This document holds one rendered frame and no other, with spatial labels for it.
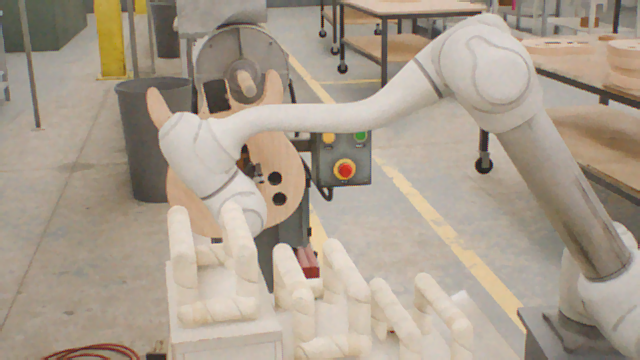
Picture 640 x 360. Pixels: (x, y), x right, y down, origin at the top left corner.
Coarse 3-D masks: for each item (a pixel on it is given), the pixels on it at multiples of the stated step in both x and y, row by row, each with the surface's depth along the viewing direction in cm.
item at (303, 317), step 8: (296, 304) 106; (312, 304) 106; (296, 312) 106; (304, 312) 106; (312, 312) 107; (296, 320) 107; (304, 320) 106; (312, 320) 107; (296, 328) 107; (304, 328) 107; (312, 328) 107; (296, 336) 108; (304, 336) 107; (312, 336) 108; (296, 344) 108
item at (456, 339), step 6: (456, 336) 114; (462, 336) 113; (468, 336) 113; (456, 342) 114; (462, 342) 113; (468, 342) 114; (456, 348) 114; (462, 348) 114; (468, 348) 114; (450, 354) 116; (456, 354) 114; (462, 354) 114; (468, 354) 114
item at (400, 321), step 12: (372, 288) 126; (384, 288) 124; (384, 300) 121; (396, 300) 121; (384, 312) 120; (396, 312) 117; (396, 324) 115; (408, 324) 113; (408, 336) 111; (420, 336) 112
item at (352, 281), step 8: (328, 240) 124; (336, 240) 123; (328, 248) 122; (336, 248) 120; (328, 256) 120; (336, 256) 118; (344, 256) 117; (336, 264) 116; (344, 264) 115; (352, 264) 115; (336, 272) 115; (344, 272) 113; (352, 272) 112; (344, 280) 111; (352, 280) 109; (360, 280) 109; (344, 288) 111; (352, 288) 108; (360, 288) 107; (368, 288) 108; (352, 296) 108; (360, 296) 107
